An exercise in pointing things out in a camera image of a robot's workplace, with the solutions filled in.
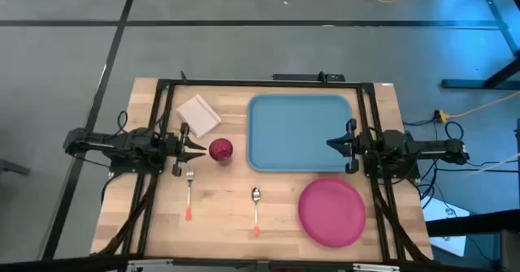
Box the black beam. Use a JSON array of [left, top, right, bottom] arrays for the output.
[[425, 208, 520, 238]]

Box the pink round plate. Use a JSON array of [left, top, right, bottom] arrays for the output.
[[297, 177, 367, 248]]

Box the black bar mount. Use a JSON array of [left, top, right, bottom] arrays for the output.
[[271, 71, 346, 83]]

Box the black table frame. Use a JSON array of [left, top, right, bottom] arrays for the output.
[[440, 0, 520, 91]]

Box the black cable bundle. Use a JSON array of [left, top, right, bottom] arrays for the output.
[[372, 174, 434, 265], [97, 173, 160, 257]]

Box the blue plastic tray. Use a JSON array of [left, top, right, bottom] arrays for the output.
[[246, 93, 353, 173]]

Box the yellow cable with plug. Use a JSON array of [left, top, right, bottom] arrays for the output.
[[434, 91, 520, 123]]

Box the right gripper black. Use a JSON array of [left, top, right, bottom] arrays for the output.
[[326, 118, 369, 175]]

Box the fork with orange handle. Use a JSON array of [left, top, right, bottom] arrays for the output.
[[184, 166, 195, 222]]

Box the white notebook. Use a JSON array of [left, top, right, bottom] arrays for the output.
[[175, 93, 223, 139]]

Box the silver metal bracket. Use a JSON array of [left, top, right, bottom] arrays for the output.
[[352, 262, 401, 272], [125, 259, 176, 272]]

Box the black looped cable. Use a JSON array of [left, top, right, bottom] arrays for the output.
[[116, 110, 129, 136], [444, 120, 466, 141]]

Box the black floor cable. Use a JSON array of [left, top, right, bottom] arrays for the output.
[[430, 158, 520, 175]]

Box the red translucent cup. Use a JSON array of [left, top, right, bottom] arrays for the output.
[[208, 137, 235, 162]]

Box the black metal rig frame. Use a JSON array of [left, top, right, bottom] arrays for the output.
[[121, 71, 407, 265]]

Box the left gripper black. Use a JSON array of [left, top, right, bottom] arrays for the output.
[[162, 121, 208, 178]]

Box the spoon with orange handle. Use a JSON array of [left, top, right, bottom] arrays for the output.
[[251, 187, 262, 238]]

